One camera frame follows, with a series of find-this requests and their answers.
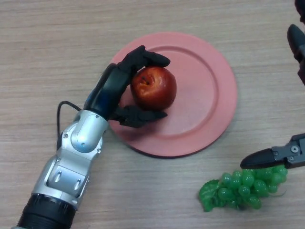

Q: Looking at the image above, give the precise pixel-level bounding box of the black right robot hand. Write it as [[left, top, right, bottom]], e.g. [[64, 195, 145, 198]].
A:
[[240, 0, 305, 170]]

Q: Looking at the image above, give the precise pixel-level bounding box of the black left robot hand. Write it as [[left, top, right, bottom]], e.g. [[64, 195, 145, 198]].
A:
[[83, 44, 171, 127]]

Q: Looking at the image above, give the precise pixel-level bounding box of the red apple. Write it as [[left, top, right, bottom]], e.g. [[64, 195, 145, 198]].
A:
[[130, 66, 177, 111]]

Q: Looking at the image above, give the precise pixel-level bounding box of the pink round plate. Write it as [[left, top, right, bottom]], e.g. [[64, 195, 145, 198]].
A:
[[108, 32, 238, 157]]

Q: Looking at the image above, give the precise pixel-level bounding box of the green plastic grape bunch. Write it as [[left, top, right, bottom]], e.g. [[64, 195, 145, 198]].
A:
[[199, 166, 288, 212]]

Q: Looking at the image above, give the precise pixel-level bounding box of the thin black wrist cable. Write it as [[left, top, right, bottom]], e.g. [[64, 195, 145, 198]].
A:
[[56, 101, 83, 152]]

